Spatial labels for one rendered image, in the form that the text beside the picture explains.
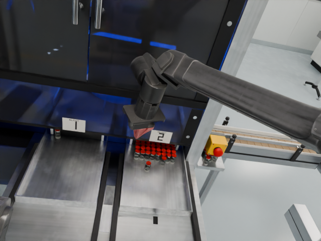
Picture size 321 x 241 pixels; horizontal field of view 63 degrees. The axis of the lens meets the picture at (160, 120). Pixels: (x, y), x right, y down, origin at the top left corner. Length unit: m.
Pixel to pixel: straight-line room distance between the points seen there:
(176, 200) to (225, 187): 1.41
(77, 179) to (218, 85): 0.70
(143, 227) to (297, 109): 0.67
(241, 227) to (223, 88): 1.81
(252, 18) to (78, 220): 0.84
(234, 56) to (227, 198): 1.63
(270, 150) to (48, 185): 1.01
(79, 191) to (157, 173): 0.32
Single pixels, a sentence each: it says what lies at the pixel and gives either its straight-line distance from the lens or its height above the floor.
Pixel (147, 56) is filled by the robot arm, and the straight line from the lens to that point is 0.68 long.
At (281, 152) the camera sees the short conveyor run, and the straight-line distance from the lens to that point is 1.44.
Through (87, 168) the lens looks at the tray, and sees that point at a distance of 1.09.
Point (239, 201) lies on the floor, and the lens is 2.39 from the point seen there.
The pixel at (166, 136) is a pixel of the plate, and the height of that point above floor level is 1.03.
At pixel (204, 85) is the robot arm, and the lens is 0.54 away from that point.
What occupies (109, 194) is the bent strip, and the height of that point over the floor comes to 0.91.
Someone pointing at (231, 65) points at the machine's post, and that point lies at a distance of 0.92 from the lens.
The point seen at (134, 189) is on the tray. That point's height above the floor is 0.88.
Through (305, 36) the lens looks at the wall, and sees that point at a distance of 6.66.
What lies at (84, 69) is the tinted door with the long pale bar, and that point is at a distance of 0.92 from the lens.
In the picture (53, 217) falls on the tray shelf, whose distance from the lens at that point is 0.97.
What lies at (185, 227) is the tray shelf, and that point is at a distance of 1.00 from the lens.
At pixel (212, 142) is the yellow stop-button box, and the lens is 1.11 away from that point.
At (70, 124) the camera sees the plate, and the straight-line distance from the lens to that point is 1.06.
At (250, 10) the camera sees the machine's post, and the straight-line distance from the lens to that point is 0.87.
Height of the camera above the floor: 1.71
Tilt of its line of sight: 37 degrees down
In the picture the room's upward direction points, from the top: 15 degrees clockwise
